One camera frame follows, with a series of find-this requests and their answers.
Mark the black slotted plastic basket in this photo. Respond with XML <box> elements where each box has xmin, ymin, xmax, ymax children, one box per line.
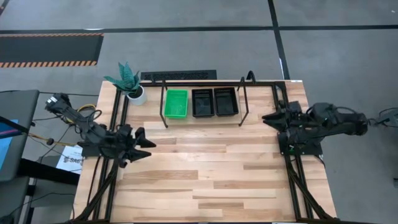
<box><xmin>213</xmin><ymin>87</ymin><xmax>239</xmax><ymax>118</ymax></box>
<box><xmin>191</xmin><ymin>88</ymin><xmax>215</xmax><ymax>118</ymax></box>

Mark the green slotted plastic basket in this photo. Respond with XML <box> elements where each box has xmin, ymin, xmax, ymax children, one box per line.
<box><xmin>164</xmin><ymin>89</ymin><xmax>189</xmax><ymax>119</ymax></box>

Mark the yellow cable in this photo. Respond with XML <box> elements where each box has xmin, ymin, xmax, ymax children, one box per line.
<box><xmin>27</xmin><ymin>103</ymin><xmax>98</xmax><ymax>147</ymax></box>

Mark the blue laptop screen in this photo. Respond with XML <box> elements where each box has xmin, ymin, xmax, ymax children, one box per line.
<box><xmin>0</xmin><ymin>119</ymin><xmax>20</xmax><ymax>172</ymax></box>

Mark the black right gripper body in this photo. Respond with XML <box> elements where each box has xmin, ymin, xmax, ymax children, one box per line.
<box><xmin>281</xmin><ymin>101</ymin><xmax>304</xmax><ymax>133</ymax></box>

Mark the hazard striped black floor mat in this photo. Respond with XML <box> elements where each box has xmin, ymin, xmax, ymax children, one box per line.
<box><xmin>0</xmin><ymin>33</ymin><xmax>104</xmax><ymax>69</ymax></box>

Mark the black metal wood shelf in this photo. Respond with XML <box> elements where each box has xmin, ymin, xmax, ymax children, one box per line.
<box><xmin>159</xmin><ymin>70</ymin><xmax>250</xmax><ymax>129</ymax></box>

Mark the white printed paper sheet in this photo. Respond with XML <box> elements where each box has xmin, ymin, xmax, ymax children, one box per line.
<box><xmin>55</xmin><ymin>144</ymin><xmax>85</xmax><ymax>175</ymax></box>

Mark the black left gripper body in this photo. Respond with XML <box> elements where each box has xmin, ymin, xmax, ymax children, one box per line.
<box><xmin>113</xmin><ymin>124</ymin><xmax>138</xmax><ymax>167</ymax></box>

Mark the white round plant pot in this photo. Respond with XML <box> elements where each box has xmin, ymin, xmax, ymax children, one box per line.
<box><xmin>126</xmin><ymin>85</ymin><xmax>148</xmax><ymax>106</ymax></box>

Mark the black aluminium rig frame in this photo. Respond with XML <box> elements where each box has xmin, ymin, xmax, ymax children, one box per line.
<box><xmin>72</xmin><ymin>79</ymin><xmax>340</xmax><ymax>224</ymax></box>

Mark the grey side table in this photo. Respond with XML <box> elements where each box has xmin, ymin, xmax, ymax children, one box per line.
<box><xmin>0</xmin><ymin>90</ymin><xmax>40</xmax><ymax>183</ymax></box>

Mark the black perforated floor mat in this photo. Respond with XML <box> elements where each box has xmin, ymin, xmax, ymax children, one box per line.
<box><xmin>140</xmin><ymin>70</ymin><xmax>218</xmax><ymax>82</ymax></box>

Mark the green artificial snake plant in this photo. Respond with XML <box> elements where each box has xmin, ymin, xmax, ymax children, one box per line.
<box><xmin>103</xmin><ymin>61</ymin><xmax>141</xmax><ymax>96</ymax></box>

